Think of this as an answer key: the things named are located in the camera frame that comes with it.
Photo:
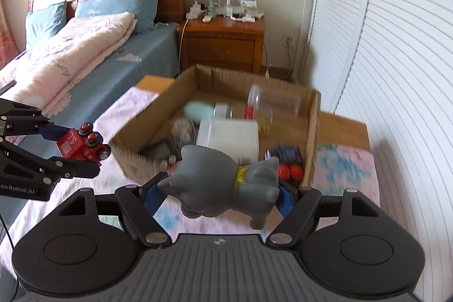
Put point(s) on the white louvered wardrobe door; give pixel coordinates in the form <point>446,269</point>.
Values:
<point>396,58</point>

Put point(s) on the blue bed sheet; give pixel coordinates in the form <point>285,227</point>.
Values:
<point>116,75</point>

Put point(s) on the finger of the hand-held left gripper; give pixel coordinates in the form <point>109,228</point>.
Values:
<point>32,121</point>
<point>53,167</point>

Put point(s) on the silver cap capsule bottle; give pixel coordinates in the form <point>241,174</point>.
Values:
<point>262,118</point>

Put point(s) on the dark blue toy train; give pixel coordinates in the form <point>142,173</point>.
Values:
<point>288,160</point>

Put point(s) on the cardboard box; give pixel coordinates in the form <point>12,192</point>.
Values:
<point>311,132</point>

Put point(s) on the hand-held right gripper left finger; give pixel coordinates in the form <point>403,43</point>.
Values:
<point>152,197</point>

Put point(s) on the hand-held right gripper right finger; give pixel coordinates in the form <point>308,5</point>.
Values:
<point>286,201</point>

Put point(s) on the grey toy animal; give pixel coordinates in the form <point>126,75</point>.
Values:
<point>219,181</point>

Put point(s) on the white wall socket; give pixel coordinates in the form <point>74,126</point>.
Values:
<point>289,40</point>

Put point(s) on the green label cotton swab container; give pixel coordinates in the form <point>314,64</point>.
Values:
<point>230,135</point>

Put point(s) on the round clear plastic case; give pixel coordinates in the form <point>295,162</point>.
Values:
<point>182,132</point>

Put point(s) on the red toy train car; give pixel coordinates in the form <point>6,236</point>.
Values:
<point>76,146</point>

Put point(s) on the large teal pillow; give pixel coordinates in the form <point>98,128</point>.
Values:
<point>127,1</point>

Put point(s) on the clear empty plastic jar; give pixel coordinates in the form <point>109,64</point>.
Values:
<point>276,100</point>

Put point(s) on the small white blue box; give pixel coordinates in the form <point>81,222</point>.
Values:
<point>248,2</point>

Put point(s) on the wooden nightstand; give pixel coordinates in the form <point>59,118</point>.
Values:
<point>223,40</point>

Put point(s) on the pink floral quilt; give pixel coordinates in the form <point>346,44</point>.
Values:
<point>70,54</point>

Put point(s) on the mint green round object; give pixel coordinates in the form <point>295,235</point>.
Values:
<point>198,111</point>

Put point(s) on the white power strip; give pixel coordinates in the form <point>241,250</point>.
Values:
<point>195,12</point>

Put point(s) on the small teal pillow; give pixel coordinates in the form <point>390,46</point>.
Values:
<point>44,24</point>

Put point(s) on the black digital timer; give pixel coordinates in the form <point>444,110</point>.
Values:
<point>157,150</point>

